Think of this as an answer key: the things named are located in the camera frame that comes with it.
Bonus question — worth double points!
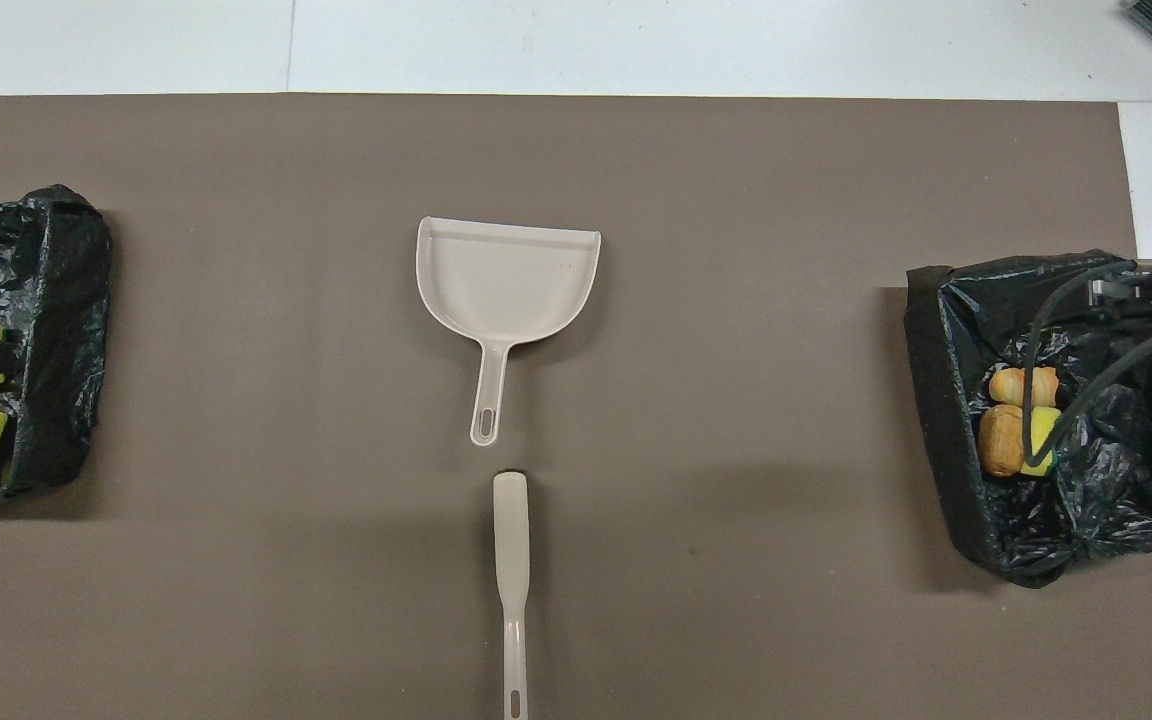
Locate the black bag lined bin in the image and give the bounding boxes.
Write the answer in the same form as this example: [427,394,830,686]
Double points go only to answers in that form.
[0,184,114,503]
[904,250,1152,589]

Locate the beige hand brush black bristles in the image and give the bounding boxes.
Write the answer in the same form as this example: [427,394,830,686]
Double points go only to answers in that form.
[492,470,531,720]

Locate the beige plastic dustpan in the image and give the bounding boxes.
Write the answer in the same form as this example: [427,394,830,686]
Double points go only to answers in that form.
[415,216,603,448]

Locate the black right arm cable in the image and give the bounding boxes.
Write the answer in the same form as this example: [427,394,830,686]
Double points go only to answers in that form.
[1021,258,1152,473]

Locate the pale orange pastry piece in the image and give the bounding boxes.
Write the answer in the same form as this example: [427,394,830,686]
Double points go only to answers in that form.
[988,366,1060,409]

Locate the brown table mat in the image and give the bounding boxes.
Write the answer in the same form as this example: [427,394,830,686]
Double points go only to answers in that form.
[0,93,1152,720]

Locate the brown bread roll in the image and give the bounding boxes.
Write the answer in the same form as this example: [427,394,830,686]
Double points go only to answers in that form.
[978,404,1027,478]

